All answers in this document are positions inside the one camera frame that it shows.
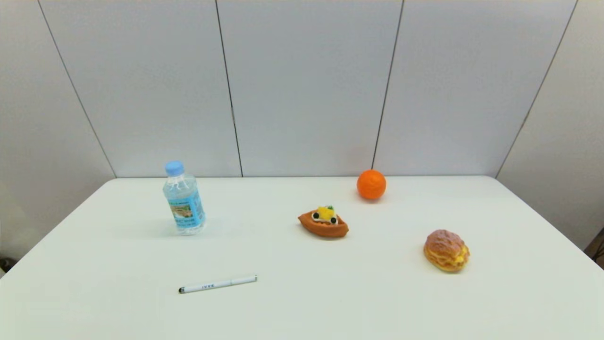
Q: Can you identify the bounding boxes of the white ballpoint pen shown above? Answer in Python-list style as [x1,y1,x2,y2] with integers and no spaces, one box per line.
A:
[178,275,258,295]

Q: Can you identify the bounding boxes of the orange fruit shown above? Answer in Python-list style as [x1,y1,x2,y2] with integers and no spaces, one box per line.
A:
[356,169,387,200]

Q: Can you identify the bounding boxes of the cream puff pastry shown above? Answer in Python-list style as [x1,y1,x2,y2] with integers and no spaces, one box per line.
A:
[423,229,471,273]

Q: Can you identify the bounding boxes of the boat-shaped fruit tart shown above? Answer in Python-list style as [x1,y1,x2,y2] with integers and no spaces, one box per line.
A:
[297,205,350,238]

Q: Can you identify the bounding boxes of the clear water bottle blue cap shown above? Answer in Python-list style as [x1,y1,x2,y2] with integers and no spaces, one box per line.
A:
[162,161,207,236]

